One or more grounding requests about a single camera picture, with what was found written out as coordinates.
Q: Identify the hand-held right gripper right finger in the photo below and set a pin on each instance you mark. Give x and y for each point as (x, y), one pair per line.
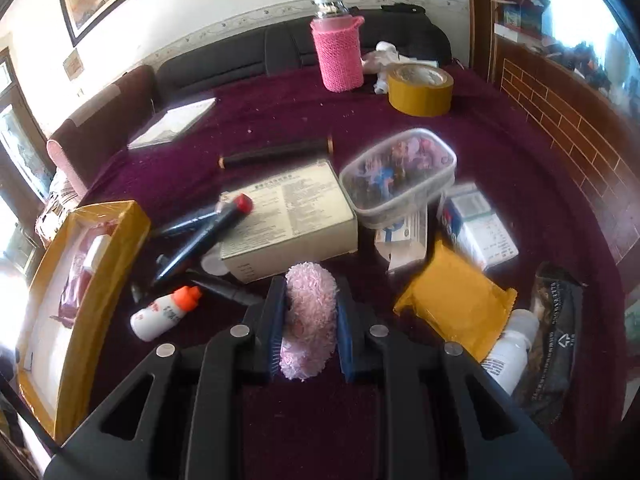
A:
(345, 335)

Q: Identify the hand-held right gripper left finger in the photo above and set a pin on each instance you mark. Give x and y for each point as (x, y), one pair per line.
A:
(277, 330)

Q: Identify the pink fluffy pouch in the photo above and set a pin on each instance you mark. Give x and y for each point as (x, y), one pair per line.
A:
(307, 320)

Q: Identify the black rod with gold ends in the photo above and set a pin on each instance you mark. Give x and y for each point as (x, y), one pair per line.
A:
(275, 152)

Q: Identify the black marker pen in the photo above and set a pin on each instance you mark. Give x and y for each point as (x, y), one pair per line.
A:
(222, 291)

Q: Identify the white round lid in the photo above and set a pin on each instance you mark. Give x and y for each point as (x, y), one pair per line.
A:
(212, 262)

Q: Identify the white and blue medicine box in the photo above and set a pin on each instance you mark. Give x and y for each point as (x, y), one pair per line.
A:
(405, 242)

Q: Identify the beige medicine box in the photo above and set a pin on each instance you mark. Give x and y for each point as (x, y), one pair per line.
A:
(290, 220)

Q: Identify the yellow packet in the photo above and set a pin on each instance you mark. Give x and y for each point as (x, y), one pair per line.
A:
(455, 300)

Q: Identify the dark pen with red cap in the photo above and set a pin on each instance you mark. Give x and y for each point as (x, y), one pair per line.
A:
(210, 235)

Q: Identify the white bottle with orange cap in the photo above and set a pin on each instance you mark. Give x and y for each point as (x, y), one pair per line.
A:
(160, 315)

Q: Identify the dark blue pen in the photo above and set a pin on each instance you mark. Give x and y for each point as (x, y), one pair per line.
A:
(182, 221)

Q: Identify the clear plastic container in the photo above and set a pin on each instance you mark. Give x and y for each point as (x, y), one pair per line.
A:
(397, 175)

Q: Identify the white plastic bottle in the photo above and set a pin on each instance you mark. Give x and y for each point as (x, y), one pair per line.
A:
(512, 355)

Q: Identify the white box with blue corner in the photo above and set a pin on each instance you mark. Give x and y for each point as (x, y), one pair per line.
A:
(477, 230)

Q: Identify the yellow framed box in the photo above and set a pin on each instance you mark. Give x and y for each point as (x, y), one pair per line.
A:
(120, 240)

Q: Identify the red pouch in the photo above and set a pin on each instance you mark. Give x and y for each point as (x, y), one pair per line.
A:
(80, 282)

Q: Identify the black printed packet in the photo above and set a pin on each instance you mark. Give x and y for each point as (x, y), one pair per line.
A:
(552, 345)

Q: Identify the white booklet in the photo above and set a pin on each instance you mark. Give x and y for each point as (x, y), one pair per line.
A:
(172, 122)

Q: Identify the yellow tape roll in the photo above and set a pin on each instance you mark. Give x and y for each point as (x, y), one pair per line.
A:
(420, 87)

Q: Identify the brown armchair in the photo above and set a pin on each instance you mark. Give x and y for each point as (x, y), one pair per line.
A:
(100, 120)

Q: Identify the black sofa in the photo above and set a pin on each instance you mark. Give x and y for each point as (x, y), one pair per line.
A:
(240, 55)

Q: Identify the crumpled white cloth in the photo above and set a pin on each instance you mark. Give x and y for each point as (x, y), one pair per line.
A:
(382, 60)

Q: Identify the pink knitted sleeve bottle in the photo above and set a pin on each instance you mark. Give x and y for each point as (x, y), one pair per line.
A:
(337, 50)

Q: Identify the wooden brick pattern counter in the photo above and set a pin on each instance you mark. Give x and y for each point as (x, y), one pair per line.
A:
(550, 110)

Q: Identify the black flat object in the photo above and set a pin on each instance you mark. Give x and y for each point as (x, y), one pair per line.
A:
(402, 9)

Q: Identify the counter clutter pile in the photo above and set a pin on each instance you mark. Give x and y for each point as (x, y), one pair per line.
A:
(525, 10)

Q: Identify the small wall plaque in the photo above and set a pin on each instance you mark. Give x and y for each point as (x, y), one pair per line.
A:
(72, 65)

